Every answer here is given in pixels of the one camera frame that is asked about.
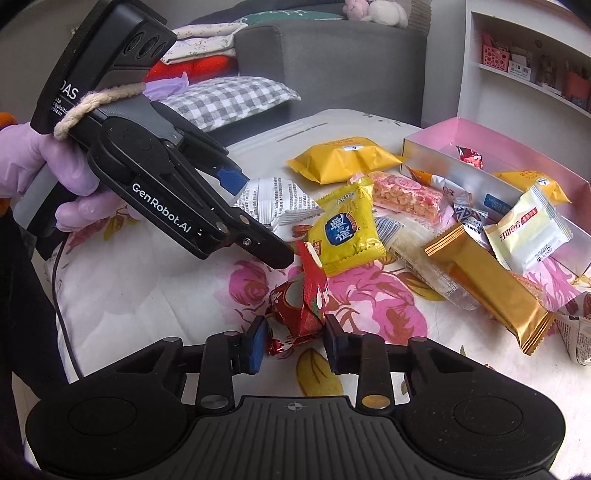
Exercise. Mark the small white labelled box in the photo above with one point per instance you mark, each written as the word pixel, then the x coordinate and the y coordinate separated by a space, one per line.
pixel 521 67

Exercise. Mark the pink peanut bar packet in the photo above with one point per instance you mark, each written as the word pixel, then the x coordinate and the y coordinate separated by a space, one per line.
pixel 408 198

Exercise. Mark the teal cushion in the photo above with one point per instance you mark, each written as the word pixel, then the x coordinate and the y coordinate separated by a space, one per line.
pixel 291 17

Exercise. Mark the pink plush toy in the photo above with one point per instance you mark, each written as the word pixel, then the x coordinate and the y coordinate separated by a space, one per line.
pixel 358 9

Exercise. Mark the large yellow snack packet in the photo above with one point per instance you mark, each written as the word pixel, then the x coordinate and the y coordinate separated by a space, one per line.
pixel 526 182
pixel 346 159

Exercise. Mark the grey checked pillow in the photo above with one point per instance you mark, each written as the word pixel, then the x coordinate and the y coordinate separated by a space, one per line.
pixel 231 99

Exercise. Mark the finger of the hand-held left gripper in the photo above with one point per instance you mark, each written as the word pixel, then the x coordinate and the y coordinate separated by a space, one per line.
pixel 268 251
pixel 228 177

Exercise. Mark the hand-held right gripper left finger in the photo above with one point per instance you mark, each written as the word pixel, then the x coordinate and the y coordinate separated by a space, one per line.
pixel 258 345

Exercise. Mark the orange and white packet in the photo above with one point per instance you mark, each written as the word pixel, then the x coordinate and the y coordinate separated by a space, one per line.
pixel 438 184

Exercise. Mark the purple cloth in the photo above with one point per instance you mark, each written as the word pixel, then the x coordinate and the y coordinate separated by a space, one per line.
pixel 166 85

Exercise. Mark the person's dark clothing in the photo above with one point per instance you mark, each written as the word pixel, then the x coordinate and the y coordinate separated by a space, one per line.
pixel 18 323

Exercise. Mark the clear rice cake packet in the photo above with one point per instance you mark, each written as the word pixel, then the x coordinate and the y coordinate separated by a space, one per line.
pixel 429 272

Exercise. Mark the person's left hand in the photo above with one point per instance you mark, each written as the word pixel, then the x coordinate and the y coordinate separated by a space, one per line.
pixel 69 173

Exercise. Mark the beige ribbed stack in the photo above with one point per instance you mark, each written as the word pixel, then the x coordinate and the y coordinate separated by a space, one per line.
pixel 418 14

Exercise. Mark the grey sofa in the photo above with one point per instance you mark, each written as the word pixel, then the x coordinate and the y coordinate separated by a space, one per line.
pixel 332 69

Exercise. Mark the blue white zigzag packet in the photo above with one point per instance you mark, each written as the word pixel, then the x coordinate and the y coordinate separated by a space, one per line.
pixel 468 221

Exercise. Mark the red snack packet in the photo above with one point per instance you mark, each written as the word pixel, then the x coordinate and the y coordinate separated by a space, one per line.
pixel 300 309
pixel 470 157

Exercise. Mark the red cushion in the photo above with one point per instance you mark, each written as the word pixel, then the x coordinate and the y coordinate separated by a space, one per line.
pixel 194 69

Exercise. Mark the small pink perforated basket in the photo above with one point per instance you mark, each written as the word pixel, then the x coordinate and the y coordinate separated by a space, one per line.
pixel 495 55

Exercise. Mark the floral pillow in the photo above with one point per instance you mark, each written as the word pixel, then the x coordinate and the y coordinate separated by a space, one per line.
pixel 207 39

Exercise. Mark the pink cardboard box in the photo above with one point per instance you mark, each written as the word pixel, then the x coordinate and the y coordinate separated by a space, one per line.
pixel 521 147

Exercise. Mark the cream white snack packet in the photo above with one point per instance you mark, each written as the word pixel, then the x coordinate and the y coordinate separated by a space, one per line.
pixel 531 230

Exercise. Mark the white plush toy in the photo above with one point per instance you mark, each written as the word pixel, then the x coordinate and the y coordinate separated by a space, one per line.
pixel 388 13

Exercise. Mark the gold snack packet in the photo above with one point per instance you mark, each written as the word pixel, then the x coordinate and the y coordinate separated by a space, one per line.
pixel 489 286

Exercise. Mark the white nut snack packet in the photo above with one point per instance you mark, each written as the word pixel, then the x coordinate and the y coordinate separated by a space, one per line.
pixel 577 332
pixel 281 203

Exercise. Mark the glass jar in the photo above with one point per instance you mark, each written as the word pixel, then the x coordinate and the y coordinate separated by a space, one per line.
pixel 549 71

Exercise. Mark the yellow packet with blue circle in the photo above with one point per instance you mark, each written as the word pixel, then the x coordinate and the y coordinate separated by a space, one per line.
pixel 344 235

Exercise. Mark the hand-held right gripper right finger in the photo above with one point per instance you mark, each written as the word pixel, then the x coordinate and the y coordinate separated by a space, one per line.
pixel 333 345

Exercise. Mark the white shelf unit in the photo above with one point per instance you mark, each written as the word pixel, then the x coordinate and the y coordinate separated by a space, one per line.
pixel 471 92

